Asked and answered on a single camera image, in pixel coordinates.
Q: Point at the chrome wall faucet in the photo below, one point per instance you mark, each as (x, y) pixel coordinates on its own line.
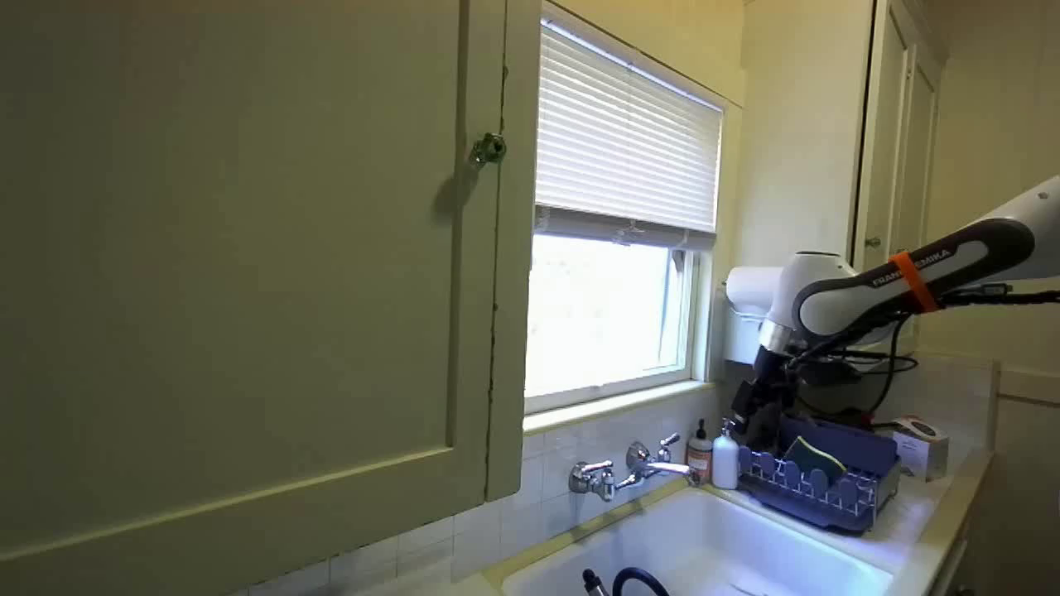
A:
(639, 461)

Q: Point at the pale wall cabinet with latch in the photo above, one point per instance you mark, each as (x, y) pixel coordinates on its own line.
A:
(218, 275)

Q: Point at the white kitchen sink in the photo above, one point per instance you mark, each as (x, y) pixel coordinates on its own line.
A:
(730, 551)

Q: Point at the white soap pump bottle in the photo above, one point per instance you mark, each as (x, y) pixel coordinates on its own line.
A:
(725, 461)

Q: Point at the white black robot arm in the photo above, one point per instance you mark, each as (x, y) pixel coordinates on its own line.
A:
(839, 299)

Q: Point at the small metal cabinet latch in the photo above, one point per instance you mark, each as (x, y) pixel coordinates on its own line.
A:
(489, 146)

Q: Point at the white window blind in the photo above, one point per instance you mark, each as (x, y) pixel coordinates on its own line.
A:
(623, 143)

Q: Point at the dark soap bottle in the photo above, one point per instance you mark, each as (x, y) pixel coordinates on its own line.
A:
(700, 451)

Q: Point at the blue dish rack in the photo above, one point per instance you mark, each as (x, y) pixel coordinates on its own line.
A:
(829, 506)

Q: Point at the white framed window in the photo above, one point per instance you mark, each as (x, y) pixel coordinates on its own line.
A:
(596, 318)

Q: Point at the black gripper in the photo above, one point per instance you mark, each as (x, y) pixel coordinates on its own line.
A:
(763, 399)

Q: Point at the small white countertop box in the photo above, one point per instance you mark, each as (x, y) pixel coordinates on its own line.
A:
(922, 445)

